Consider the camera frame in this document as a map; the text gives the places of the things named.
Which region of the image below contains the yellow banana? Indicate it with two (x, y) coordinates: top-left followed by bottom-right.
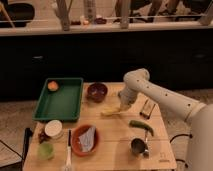
(101, 107), (120, 116)

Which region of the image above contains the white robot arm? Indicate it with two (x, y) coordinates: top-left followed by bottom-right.
(119, 68), (213, 171)

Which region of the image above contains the green cucumber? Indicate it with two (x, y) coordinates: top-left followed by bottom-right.
(129, 120), (154, 136)

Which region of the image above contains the dark red bowl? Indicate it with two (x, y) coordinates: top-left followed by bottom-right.
(87, 82), (108, 103)

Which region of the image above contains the metal measuring cup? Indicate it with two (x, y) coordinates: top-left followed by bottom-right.
(131, 138), (149, 155)

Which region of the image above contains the orange plate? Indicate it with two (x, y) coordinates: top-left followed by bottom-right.
(71, 124), (100, 157)

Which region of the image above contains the grey folded cloth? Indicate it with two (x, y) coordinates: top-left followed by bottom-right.
(79, 126), (96, 152)

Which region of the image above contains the metal fork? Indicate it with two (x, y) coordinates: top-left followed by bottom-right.
(143, 130), (149, 158)

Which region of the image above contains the green plastic tray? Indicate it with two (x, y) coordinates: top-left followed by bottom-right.
(33, 77), (83, 122)

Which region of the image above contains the orange fruit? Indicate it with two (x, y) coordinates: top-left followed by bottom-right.
(47, 81), (59, 91)

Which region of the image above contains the green cup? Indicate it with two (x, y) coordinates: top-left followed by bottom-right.
(37, 142), (54, 160)

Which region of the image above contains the black floor cable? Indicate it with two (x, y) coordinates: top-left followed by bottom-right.
(170, 133), (193, 144)

